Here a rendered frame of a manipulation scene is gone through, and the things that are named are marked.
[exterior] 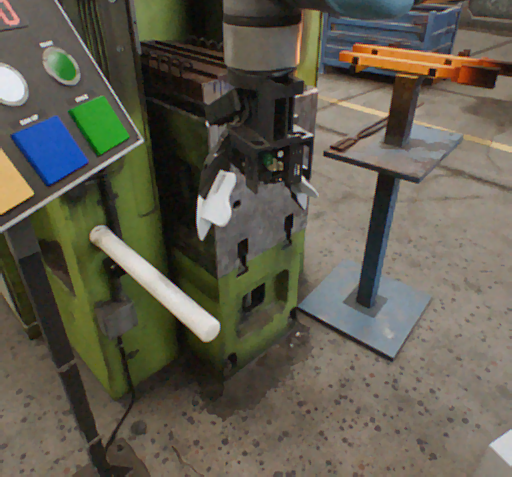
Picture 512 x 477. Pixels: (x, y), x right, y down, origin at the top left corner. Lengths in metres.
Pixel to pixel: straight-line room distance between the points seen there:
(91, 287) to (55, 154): 0.64
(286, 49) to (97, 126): 0.36
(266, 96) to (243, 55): 0.04
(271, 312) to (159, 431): 0.51
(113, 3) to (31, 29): 0.35
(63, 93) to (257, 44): 0.36
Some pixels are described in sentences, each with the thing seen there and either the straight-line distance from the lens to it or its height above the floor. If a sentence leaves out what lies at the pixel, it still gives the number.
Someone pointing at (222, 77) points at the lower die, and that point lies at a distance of 1.03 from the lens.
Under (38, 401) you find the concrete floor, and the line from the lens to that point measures 1.65.
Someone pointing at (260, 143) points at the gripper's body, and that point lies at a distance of 0.44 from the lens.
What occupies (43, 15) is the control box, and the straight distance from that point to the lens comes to 0.75.
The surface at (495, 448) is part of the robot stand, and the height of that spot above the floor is 0.77.
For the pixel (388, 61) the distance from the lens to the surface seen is 1.27.
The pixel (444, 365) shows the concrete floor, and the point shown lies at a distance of 1.72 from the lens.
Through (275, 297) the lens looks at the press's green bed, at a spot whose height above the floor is 0.18.
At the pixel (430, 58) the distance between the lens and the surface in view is 1.36.
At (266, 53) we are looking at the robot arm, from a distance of 0.42.
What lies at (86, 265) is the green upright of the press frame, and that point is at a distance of 1.18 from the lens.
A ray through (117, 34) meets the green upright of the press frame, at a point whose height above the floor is 1.08.
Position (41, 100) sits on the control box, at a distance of 0.67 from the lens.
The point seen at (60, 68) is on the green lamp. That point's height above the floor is 1.09.
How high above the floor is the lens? 1.24
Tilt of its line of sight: 32 degrees down
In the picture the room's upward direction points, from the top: straight up
